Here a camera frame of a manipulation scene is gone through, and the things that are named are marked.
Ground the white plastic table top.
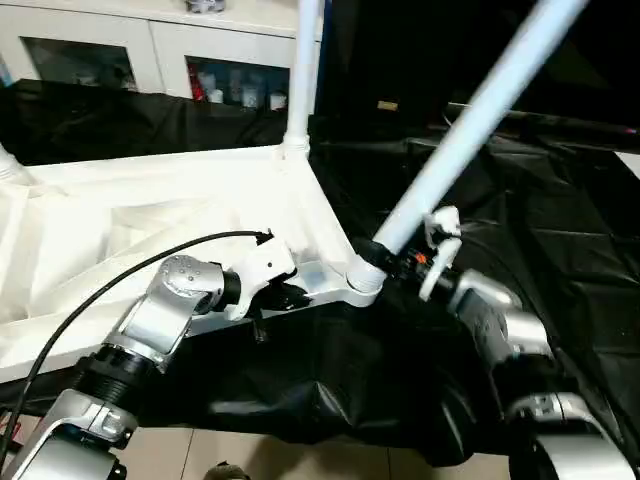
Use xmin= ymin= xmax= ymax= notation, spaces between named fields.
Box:
xmin=0 ymin=144 xmax=387 ymax=387

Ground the black plastic mat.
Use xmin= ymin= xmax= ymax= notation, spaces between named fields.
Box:
xmin=0 ymin=78 xmax=640 ymax=469

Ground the long black bar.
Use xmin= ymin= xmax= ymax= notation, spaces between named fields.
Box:
xmin=444 ymin=100 xmax=640 ymax=143

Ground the grey object on cabinet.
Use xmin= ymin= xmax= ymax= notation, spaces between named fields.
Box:
xmin=185 ymin=0 xmax=228 ymax=15

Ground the white cabinet with glass doors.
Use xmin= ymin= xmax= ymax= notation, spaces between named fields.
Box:
xmin=0 ymin=0 xmax=327 ymax=114

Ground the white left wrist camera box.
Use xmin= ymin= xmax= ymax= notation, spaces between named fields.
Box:
xmin=227 ymin=237 xmax=299 ymax=322

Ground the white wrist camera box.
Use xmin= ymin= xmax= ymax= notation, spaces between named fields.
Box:
xmin=227 ymin=237 xmax=299 ymax=322
xmin=417 ymin=206 xmax=464 ymax=302

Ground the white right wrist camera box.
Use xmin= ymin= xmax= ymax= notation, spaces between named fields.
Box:
xmin=417 ymin=206 xmax=464 ymax=302

